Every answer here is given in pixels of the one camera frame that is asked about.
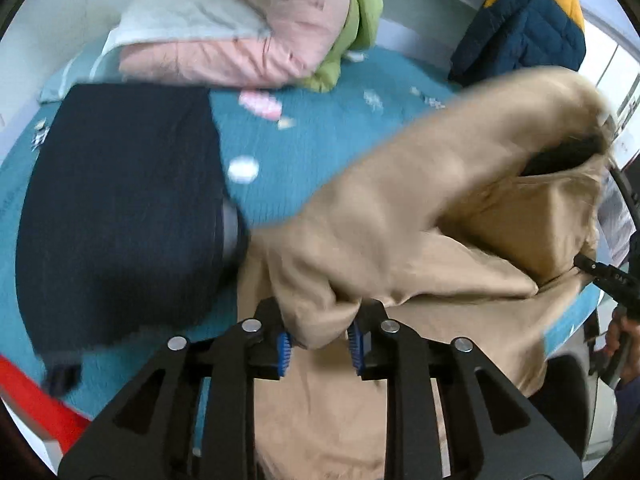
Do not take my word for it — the pink folded quilt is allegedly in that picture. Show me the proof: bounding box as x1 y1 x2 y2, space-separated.
119 0 350 88

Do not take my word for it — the light grey pillow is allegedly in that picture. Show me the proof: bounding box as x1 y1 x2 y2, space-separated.
102 0 271 54

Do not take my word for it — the black folded garment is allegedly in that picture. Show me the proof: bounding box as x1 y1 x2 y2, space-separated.
15 82 248 398

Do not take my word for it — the person's right hand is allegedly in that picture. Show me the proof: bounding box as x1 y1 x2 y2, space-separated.
604 307 640 388

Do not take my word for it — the teal candy-print bed mat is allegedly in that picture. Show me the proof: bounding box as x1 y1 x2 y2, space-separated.
0 41 601 453

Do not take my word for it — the red stool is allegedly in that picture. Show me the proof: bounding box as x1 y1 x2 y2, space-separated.
0 356 90 454

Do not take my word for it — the tan padded coat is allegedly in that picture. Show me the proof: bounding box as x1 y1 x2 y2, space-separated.
238 67 608 479

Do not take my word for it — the lilac wall shelf unit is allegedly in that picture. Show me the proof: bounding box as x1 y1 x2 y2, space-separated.
375 0 639 68

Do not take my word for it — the green quilt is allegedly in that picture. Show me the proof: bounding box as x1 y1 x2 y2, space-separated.
296 0 384 93

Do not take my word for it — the navy and yellow puffer jacket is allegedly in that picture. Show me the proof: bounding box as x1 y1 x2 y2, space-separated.
448 0 586 87

